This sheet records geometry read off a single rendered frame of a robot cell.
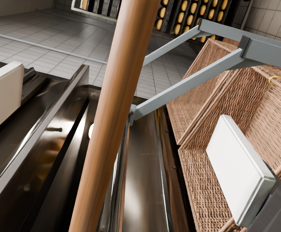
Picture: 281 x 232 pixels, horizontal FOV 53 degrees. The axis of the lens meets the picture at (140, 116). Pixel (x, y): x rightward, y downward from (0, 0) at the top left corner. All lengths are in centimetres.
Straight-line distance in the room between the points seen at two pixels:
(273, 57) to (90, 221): 51
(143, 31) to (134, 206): 80
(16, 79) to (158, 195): 87
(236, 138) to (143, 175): 96
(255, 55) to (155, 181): 62
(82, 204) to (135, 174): 82
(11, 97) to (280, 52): 58
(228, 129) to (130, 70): 10
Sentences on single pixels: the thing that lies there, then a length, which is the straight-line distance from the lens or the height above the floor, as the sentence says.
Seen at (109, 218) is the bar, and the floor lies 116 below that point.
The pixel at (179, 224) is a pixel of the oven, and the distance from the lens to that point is 97.
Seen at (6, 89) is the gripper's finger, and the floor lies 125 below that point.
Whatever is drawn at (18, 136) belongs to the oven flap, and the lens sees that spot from 119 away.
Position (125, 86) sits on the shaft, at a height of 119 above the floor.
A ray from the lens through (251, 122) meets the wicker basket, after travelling 130.
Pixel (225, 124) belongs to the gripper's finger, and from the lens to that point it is 18.
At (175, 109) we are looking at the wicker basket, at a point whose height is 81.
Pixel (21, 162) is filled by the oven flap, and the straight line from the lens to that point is 81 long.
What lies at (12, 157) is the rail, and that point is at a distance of 83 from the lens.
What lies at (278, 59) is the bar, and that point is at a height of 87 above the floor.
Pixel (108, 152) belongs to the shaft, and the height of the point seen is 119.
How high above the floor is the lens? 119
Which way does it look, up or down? 6 degrees down
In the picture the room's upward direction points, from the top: 76 degrees counter-clockwise
